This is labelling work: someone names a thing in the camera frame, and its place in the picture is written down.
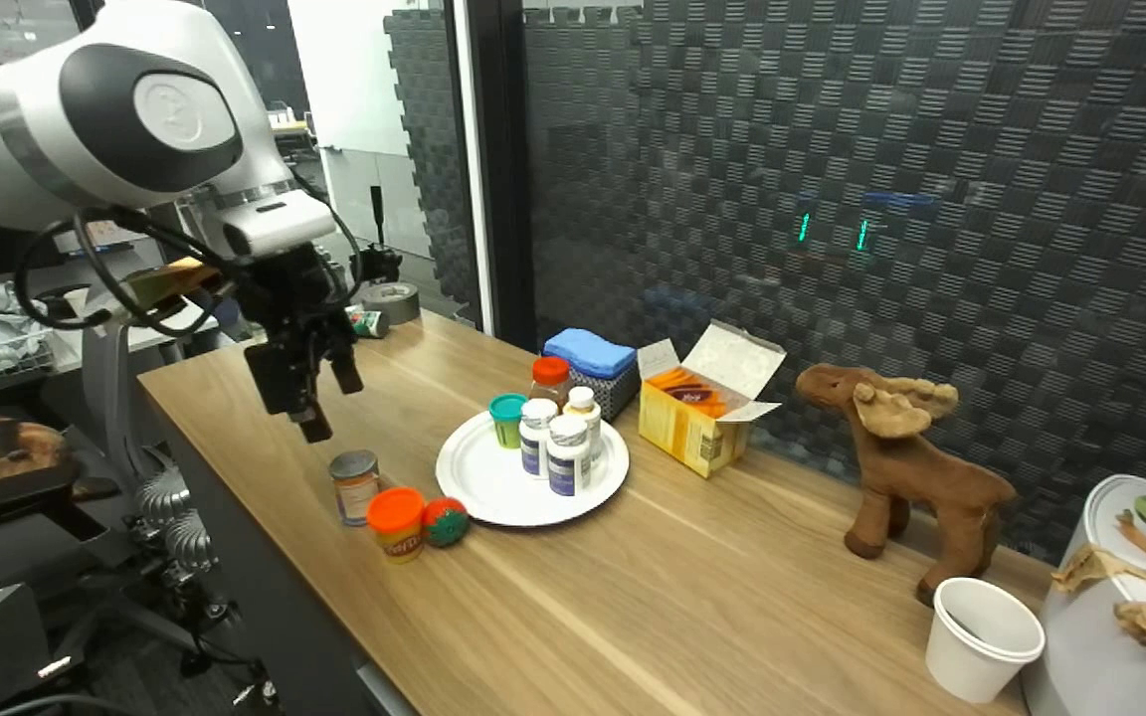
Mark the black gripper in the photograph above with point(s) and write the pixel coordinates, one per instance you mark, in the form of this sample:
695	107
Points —
296	302

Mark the green bottle teal lid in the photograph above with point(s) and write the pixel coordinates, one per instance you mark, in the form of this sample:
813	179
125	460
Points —
506	424

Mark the small green cap bottle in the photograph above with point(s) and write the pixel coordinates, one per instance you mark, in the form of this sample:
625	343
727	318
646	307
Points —
536	440

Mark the red cap spice bottle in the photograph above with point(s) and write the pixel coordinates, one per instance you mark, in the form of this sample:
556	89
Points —
551	378

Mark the white bottle dark label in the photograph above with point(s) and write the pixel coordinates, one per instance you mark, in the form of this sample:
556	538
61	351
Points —
565	461

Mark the small white cap bottle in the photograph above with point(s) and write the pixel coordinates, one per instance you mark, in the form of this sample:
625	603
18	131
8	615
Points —
581	416

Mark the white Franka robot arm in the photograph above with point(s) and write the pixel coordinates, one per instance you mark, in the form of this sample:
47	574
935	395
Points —
71	120

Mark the grey tape roll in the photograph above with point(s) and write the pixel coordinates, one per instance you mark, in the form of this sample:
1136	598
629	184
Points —
392	307

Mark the yellow label jar silver lid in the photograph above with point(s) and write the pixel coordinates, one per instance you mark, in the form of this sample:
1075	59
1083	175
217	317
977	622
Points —
357	490

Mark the orange lid container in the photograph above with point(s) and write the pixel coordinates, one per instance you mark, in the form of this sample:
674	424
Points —
401	517

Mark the grey metal support stand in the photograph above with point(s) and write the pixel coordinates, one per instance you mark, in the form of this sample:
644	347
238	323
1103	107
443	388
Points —
108	409

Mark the white paper plate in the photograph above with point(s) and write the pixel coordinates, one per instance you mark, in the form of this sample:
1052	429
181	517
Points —
495	482

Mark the blue sponge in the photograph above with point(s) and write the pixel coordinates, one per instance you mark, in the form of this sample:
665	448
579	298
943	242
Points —
591	356

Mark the grey foam block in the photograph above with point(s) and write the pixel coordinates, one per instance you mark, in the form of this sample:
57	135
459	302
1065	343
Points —
614	395

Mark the open yellow cardboard box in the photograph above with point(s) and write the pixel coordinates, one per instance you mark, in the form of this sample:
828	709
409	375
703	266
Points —
695	424

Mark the brown plush moose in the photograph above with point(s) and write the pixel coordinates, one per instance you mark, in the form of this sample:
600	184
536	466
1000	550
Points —
918	478

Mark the white paper cup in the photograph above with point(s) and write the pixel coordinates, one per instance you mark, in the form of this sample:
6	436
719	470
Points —
982	640

